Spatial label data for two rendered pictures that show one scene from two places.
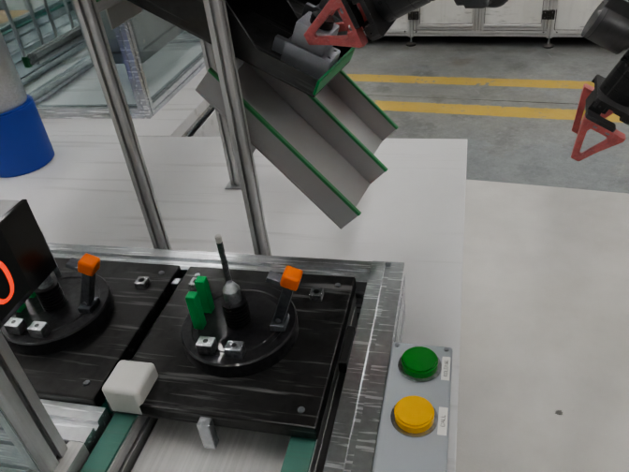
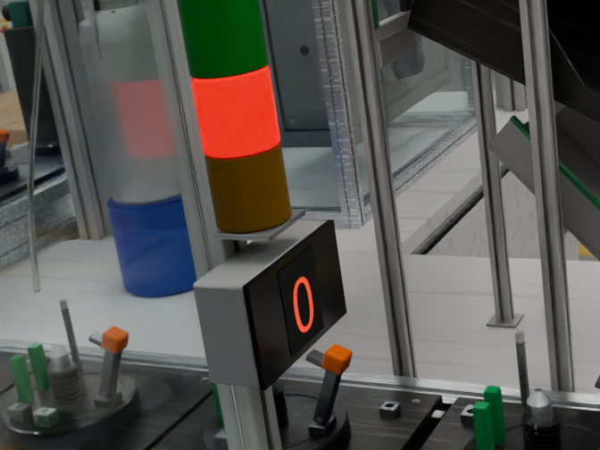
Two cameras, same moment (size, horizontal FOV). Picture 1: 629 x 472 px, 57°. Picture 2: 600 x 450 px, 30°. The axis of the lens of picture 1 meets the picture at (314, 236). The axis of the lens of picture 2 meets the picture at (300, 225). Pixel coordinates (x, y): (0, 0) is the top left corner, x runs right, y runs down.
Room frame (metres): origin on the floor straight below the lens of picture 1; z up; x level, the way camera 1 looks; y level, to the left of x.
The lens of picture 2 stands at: (-0.30, 0.08, 1.48)
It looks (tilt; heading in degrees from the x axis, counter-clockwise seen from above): 18 degrees down; 13
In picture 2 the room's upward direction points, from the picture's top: 9 degrees counter-clockwise
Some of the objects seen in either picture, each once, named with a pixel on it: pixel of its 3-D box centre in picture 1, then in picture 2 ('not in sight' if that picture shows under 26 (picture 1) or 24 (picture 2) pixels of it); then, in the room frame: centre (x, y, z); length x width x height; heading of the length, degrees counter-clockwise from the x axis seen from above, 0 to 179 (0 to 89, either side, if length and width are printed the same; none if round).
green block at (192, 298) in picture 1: (196, 310); (484, 431); (0.52, 0.15, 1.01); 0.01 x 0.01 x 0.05; 73
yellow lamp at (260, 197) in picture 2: not in sight; (248, 184); (0.37, 0.27, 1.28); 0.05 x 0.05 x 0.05
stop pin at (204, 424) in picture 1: (208, 433); not in sight; (0.40, 0.14, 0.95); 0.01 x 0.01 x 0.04; 73
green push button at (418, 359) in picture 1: (419, 364); not in sight; (0.44, -0.10, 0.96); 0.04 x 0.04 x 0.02
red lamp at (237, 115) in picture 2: not in sight; (236, 109); (0.37, 0.27, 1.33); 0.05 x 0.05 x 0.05
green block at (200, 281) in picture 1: (204, 294); (495, 415); (0.54, 0.14, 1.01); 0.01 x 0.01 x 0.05; 73
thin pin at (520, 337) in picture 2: (224, 263); (523, 376); (0.58, 0.12, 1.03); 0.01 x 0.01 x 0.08
